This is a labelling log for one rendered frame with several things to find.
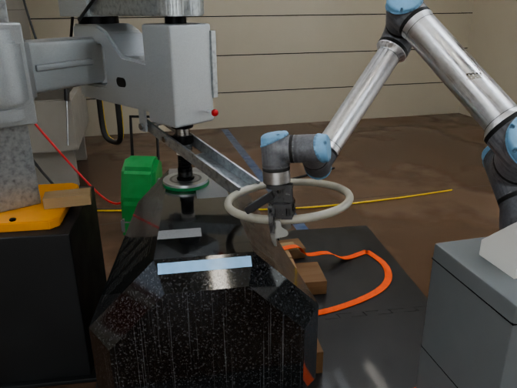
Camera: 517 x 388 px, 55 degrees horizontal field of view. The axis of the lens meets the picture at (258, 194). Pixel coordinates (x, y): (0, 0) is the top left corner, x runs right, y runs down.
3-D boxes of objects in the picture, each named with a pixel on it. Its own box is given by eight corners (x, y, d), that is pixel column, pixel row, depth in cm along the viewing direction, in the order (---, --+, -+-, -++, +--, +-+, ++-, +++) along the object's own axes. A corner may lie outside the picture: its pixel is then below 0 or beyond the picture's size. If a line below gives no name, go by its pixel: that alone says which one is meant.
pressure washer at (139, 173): (133, 221, 399) (121, 114, 368) (175, 222, 395) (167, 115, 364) (116, 240, 366) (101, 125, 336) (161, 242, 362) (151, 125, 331)
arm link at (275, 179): (259, 173, 159) (266, 165, 168) (260, 188, 160) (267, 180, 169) (287, 172, 156) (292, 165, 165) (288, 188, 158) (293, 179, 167)
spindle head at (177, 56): (130, 122, 235) (120, 23, 219) (168, 115, 249) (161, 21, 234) (175, 135, 211) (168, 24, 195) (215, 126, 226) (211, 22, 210)
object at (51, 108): (13, 198, 450) (-6, 103, 420) (37, 158, 569) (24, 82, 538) (84, 192, 464) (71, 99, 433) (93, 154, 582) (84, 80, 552)
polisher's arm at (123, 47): (83, 115, 270) (71, 20, 253) (121, 109, 285) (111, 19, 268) (161, 138, 221) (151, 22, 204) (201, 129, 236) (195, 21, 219)
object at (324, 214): (198, 209, 189) (197, 201, 189) (284, 178, 222) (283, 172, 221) (294, 236, 155) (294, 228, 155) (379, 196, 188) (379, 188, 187)
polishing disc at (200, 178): (183, 171, 248) (182, 168, 247) (217, 178, 237) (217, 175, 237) (153, 183, 231) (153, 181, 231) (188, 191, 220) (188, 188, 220)
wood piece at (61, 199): (44, 209, 218) (41, 199, 216) (47, 201, 227) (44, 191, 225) (91, 204, 223) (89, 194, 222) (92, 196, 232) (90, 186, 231)
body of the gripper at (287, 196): (291, 222, 162) (290, 186, 158) (266, 221, 164) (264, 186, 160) (295, 214, 169) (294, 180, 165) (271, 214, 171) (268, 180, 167)
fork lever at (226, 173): (135, 128, 235) (136, 118, 233) (169, 122, 248) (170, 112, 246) (230, 200, 198) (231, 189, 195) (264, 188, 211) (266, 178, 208)
